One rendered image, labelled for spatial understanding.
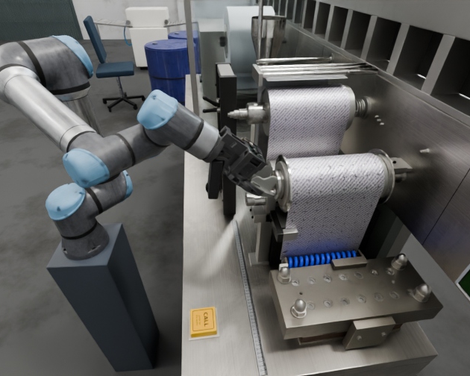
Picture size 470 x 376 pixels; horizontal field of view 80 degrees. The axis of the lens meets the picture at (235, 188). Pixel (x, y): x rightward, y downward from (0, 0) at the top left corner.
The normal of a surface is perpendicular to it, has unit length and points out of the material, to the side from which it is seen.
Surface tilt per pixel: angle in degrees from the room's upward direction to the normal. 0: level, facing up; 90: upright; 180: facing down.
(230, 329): 0
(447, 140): 90
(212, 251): 0
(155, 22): 90
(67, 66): 85
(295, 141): 92
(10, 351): 0
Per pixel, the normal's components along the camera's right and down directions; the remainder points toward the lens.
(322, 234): 0.13, 0.61
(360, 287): 0.00, -0.79
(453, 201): -0.99, 0.08
